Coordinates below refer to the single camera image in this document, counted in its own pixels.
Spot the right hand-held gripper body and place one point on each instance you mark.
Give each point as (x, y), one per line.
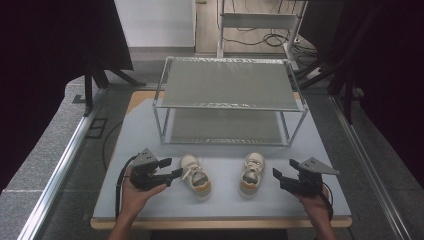
(308, 183)

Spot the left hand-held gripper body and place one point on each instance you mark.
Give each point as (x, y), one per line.
(144, 173)

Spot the small beige children's shoe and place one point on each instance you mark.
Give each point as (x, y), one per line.
(251, 175)
(195, 176)

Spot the grey two-tier shoe rack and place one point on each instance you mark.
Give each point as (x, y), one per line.
(230, 85)

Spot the person's right hand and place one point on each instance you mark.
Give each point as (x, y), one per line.
(316, 205)

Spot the person's left hand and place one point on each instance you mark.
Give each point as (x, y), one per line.
(133, 198)

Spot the light grey table mat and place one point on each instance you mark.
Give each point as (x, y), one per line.
(220, 206)

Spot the black floor socket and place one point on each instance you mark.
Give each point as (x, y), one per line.
(96, 128)

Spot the black tripod stand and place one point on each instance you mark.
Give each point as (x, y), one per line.
(336, 80)
(96, 80)

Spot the black curtain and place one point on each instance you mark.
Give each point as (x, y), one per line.
(386, 66)
(50, 66)

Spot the white board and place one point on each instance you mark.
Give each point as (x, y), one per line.
(155, 21)

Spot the white metal stand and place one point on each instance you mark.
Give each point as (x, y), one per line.
(256, 20)

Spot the aluminium rail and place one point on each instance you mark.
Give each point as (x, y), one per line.
(56, 173)
(370, 160)

